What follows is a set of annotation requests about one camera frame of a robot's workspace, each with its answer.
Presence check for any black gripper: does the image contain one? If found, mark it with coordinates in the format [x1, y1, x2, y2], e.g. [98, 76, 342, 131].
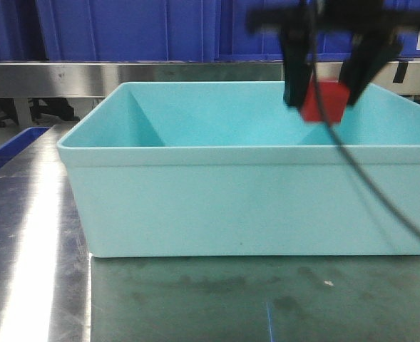
[245, 1, 420, 108]

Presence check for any large blue plastic crate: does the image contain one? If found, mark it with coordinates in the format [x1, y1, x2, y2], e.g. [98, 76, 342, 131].
[0, 0, 353, 64]

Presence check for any blue crate with label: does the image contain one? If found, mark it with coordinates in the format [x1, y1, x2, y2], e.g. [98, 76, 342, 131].
[393, 26, 420, 58]

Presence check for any red cube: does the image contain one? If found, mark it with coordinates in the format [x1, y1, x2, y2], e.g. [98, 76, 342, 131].
[299, 80, 350, 125]

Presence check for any stainless steel shelf rail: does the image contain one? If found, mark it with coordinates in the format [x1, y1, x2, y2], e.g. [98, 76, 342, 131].
[0, 58, 420, 98]

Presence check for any small blue tray edge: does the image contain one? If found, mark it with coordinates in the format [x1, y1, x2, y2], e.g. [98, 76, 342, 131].
[0, 127, 50, 168]

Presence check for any light teal plastic bin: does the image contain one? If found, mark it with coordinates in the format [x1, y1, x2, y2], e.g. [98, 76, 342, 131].
[58, 81, 420, 258]

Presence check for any black cable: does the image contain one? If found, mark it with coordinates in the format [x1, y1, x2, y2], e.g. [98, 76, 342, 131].
[307, 0, 420, 256]

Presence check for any black tape strip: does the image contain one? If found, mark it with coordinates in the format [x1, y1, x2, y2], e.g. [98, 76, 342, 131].
[392, 61, 409, 84]

